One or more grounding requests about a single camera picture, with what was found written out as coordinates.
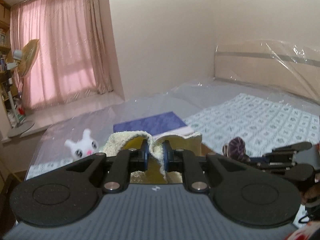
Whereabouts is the standing fan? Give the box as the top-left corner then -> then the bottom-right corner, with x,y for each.
6,39 -> 42,138

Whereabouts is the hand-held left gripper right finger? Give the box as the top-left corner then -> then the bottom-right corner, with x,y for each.
162,140 -> 251,193

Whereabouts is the blue and white flat box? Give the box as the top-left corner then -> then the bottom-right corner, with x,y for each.
113,111 -> 194,137

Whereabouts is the white plush bunny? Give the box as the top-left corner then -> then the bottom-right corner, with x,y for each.
64,129 -> 103,162

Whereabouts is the pink curtain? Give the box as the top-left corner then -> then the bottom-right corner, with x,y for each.
10,0 -> 114,110

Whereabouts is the clear plastic sheet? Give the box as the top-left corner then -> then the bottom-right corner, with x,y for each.
29,40 -> 320,173

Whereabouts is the wooden bookshelf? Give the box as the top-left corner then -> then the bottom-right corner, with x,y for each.
0,0 -> 20,125

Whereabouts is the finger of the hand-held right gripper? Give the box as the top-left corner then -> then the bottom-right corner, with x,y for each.
262,142 -> 313,161
250,160 -> 302,176

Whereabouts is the person's right hand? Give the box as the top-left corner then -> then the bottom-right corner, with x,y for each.
301,185 -> 320,205

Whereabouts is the beige bed headboard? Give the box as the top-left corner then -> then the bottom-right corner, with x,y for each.
214,44 -> 320,98

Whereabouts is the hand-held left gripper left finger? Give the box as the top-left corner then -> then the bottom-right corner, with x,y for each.
65,139 -> 150,193

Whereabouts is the green floral printed cloth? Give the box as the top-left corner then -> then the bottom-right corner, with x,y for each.
25,92 -> 320,180

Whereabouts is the red white toy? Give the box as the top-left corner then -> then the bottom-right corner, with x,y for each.
16,105 -> 27,122

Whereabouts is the red white patterned clothing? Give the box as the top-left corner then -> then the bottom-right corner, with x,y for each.
285,220 -> 320,240

